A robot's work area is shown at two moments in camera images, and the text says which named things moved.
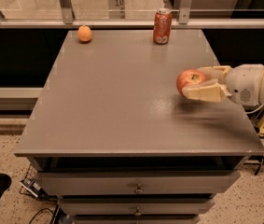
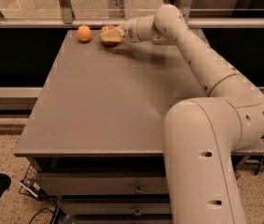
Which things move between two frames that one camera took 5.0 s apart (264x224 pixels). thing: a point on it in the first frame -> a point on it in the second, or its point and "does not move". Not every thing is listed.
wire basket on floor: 30,185 does not move
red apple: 189,77 -> 104,30
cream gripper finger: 215,75 -> 120,27
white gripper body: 243,84 -> 130,31
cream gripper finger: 209,91 -> 112,35
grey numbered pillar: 116,1 does not move
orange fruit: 84,34 does not move
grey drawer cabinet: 116,141 does not move
